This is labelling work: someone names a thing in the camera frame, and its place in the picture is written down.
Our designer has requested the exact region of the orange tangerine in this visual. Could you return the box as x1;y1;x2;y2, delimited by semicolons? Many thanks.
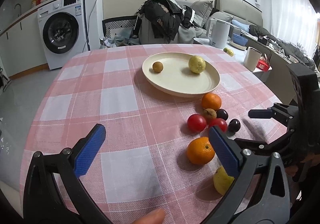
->
186;137;215;165
201;93;222;111

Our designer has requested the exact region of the operator thumb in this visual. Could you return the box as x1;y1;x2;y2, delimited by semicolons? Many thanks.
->
132;208;165;224

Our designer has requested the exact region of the dark plum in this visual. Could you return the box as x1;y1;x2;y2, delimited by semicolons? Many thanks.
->
216;109;228;121
228;118;241;133

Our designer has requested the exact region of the red box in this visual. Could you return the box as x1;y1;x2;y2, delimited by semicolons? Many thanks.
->
256;57;270;72

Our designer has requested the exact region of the small yellow fruit on counter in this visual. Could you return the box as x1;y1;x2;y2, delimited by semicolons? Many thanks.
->
226;49;234;57

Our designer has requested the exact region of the red tomato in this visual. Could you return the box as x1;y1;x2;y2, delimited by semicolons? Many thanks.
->
208;118;228;132
187;114;207;132

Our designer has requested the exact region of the blue bowl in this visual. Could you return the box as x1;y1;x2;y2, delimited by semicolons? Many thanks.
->
232;33;248;46

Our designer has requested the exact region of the white paper cup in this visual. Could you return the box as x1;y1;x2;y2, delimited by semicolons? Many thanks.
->
244;47;262;72

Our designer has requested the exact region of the grey sofa cushion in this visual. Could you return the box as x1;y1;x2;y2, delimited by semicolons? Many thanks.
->
191;0;214;27

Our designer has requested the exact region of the black patterned chair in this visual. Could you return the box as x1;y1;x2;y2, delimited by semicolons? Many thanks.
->
102;15;137;38

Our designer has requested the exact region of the cream round plate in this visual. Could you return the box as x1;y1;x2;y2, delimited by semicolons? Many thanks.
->
142;52;220;97

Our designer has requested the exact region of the small brown longan in plate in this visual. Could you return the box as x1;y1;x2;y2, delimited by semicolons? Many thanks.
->
152;61;163;73

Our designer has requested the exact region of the pile of dark clothes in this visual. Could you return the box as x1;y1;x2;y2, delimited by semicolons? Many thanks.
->
133;0;195;45

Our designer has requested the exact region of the white washing machine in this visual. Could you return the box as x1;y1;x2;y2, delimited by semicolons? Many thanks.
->
37;0;88;70

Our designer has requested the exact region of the pale yellow bumpy guava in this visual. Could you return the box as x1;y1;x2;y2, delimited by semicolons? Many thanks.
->
188;56;206;74

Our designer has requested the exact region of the yellow green guava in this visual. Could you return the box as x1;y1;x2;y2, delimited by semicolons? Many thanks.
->
213;165;235;196

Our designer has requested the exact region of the white electric kettle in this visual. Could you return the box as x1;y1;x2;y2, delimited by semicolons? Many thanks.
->
206;18;233;49

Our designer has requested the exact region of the pink checkered tablecloth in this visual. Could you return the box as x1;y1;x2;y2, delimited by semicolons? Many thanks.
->
20;44;286;223

